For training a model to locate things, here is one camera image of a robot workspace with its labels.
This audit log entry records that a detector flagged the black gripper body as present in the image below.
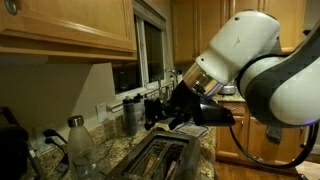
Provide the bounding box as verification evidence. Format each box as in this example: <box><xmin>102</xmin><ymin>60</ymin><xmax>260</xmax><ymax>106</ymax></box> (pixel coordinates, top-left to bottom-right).
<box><xmin>167</xmin><ymin>80</ymin><xmax>203</xmax><ymax>125</ymax></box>

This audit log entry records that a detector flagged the silver two slot toaster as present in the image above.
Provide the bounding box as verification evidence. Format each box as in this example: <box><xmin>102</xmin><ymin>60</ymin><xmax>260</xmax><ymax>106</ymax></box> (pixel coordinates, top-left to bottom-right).
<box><xmin>107</xmin><ymin>128</ymin><xmax>202</xmax><ymax>180</ymax></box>

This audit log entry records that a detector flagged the black water bottle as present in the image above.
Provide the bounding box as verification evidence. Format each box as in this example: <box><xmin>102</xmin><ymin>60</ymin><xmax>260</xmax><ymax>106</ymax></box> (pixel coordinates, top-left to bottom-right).
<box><xmin>143</xmin><ymin>94</ymin><xmax>157</xmax><ymax>131</ymax></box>

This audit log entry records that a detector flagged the white sports bottle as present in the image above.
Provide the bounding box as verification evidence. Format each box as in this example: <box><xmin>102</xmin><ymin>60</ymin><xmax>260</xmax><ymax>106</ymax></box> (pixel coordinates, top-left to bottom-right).
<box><xmin>133</xmin><ymin>93</ymin><xmax>146</xmax><ymax>127</ymax></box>

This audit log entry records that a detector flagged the square lidded plastic container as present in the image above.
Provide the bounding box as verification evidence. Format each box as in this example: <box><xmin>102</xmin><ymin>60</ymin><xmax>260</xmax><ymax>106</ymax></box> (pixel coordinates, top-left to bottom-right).
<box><xmin>176</xmin><ymin>121</ymin><xmax>210</xmax><ymax>140</ymax></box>

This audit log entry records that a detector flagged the white paper towel roll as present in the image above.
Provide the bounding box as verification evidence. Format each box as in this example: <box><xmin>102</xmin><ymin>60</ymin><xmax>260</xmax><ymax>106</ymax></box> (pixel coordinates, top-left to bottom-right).
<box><xmin>176</xmin><ymin>69</ymin><xmax>186</xmax><ymax>84</ymax></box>

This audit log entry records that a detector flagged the chrome kitchen faucet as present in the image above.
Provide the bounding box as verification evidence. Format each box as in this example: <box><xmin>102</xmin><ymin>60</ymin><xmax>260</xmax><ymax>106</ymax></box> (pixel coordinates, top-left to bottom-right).
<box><xmin>157</xmin><ymin>68</ymin><xmax>180</xmax><ymax>108</ymax></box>

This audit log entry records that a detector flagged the dark grey sports bottle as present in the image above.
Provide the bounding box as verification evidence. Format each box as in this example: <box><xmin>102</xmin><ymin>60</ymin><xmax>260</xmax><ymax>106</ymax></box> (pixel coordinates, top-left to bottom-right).
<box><xmin>121</xmin><ymin>95</ymin><xmax>139</xmax><ymax>138</ymax></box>

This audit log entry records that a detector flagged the white framed window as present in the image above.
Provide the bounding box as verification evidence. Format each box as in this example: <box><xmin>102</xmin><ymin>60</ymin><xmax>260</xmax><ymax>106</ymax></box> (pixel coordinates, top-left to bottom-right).
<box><xmin>111</xmin><ymin>4</ymin><xmax>168</xmax><ymax>98</ymax></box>

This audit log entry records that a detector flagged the wooden base cabinet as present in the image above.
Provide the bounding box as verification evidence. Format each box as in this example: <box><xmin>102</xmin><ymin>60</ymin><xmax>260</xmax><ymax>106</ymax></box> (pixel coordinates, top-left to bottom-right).
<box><xmin>214</xmin><ymin>101</ymin><xmax>310</xmax><ymax>173</ymax></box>

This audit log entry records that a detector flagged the wooden double door cabinet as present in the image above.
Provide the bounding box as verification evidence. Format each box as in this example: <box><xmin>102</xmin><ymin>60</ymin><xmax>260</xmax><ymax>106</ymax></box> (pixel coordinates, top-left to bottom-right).
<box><xmin>171</xmin><ymin>0</ymin><xmax>231</xmax><ymax>64</ymax></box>

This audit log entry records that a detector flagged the clear bottle steel cap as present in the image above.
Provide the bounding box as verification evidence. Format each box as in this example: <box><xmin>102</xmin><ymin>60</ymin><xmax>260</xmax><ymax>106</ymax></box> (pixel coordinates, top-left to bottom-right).
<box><xmin>66</xmin><ymin>114</ymin><xmax>101</xmax><ymax>180</ymax></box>

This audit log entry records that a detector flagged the light wooden table corner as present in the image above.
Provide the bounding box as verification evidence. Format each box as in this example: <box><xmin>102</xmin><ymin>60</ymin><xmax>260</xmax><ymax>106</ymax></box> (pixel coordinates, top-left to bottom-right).
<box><xmin>294</xmin><ymin>159</ymin><xmax>320</xmax><ymax>180</ymax></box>

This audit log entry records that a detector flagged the black coffee maker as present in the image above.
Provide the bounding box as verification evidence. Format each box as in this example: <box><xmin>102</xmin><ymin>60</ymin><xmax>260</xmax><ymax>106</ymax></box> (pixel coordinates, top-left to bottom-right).
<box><xmin>0</xmin><ymin>106</ymin><xmax>31</xmax><ymax>180</ymax></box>

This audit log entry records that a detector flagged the silver cabinet knob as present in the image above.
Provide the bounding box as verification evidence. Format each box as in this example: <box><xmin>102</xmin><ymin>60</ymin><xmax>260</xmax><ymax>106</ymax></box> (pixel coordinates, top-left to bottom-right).
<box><xmin>3</xmin><ymin>0</ymin><xmax>18</xmax><ymax>16</ymax></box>

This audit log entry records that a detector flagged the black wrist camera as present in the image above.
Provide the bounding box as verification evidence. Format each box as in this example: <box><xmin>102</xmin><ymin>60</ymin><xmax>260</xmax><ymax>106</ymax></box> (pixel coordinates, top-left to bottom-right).
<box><xmin>193</xmin><ymin>99</ymin><xmax>236</xmax><ymax>128</ymax></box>

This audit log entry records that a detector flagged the white switch plate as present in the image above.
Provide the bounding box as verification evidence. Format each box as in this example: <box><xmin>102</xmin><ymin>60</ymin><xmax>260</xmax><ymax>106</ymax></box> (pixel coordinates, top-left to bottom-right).
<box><xmin>95</xmin><ymin>102</ymin><xmax>109</xmax><ymax>124</ymax></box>

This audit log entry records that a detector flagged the black power plug cable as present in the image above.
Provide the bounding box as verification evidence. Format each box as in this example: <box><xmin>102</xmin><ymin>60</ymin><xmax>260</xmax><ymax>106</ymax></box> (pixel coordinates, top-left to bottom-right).
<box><xmin>42</xmin><ymin>128</ymin><xmax>71</xmax><ymax>174</ymax></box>

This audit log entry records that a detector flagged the light wooden wall cabinet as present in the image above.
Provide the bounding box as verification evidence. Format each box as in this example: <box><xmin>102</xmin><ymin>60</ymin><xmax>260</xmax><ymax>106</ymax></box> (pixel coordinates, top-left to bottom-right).
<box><xmin>0</xmin><ymin>0</ymin><xmax>138</xmax><ymax>65</ymax></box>

